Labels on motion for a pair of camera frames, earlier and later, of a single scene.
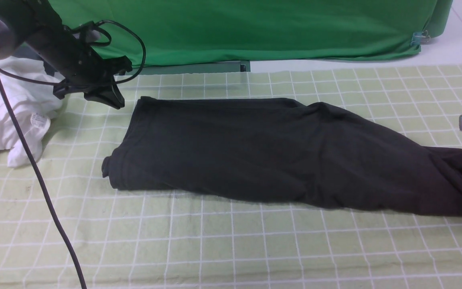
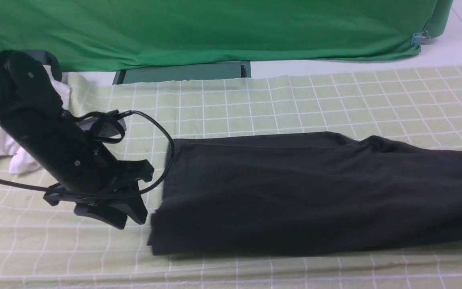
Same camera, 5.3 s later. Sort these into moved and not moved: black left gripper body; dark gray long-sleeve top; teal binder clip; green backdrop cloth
Moved: black left gripper body; dark gray long-sleeve top
Not moved: green backdrop cloth; teal binder clip
